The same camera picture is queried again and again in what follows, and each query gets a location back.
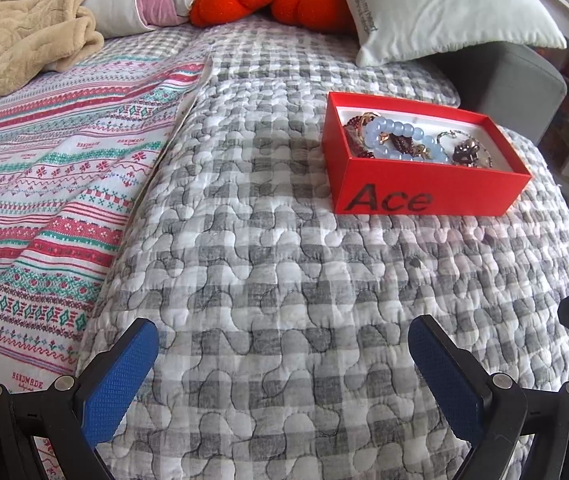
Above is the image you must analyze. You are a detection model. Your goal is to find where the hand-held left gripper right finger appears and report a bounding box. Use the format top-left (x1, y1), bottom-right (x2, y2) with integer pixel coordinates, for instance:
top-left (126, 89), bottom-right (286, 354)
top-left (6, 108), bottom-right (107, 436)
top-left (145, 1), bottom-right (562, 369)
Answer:
top-left (407, 314), bottom-right (569, 480)

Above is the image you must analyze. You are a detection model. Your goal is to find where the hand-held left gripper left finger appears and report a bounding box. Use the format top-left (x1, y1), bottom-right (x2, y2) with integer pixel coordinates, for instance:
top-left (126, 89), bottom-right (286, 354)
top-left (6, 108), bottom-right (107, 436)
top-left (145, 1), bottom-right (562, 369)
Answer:
top-left (0, 316), bottom-right (160, 480)

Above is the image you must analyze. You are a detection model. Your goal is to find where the red cardboard box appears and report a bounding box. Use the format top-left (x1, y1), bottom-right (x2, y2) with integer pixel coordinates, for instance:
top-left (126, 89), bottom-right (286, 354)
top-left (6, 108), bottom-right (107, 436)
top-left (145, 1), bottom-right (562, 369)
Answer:
top-left (321, 91), bottom-right (532, 217)

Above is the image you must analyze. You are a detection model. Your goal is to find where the light blue bead bracelet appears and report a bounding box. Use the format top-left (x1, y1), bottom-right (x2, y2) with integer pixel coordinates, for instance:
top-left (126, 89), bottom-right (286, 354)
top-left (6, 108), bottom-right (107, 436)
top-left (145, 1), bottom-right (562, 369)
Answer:
top-left (363, 116), bottom-right (450, 163)

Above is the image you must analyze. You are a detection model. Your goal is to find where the dark red bead bracelet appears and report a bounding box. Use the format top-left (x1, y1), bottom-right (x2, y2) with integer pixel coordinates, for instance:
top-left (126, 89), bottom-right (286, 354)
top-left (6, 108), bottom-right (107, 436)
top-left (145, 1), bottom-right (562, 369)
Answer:
top-left (343, 114), bottom-right (415, 159)

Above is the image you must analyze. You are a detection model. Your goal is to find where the grey checked quilt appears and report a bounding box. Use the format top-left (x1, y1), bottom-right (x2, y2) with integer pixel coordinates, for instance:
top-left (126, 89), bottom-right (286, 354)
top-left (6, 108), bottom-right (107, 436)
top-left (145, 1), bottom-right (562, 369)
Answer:
top-left (79, 22), bottom-right (569, 480)

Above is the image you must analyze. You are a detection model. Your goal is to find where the striped patterned blanket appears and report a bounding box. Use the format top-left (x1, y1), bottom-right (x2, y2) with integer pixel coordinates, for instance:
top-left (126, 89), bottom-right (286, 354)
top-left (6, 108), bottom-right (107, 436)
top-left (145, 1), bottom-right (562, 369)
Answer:
top-left (0, 35), bottom-right (215, 480)

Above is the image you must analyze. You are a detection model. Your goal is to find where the white square pillow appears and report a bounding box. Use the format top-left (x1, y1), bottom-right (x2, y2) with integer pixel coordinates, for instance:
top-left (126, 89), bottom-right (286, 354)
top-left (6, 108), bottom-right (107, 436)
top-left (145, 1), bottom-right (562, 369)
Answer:
top-left (318, 0), bottom-right (568, 68)

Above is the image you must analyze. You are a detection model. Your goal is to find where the beige fleece blanket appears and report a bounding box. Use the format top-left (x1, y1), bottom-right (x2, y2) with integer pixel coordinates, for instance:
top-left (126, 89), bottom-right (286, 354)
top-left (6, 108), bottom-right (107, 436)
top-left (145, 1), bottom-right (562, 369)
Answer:
top-left (0, 0), bottom-right (106, 107)

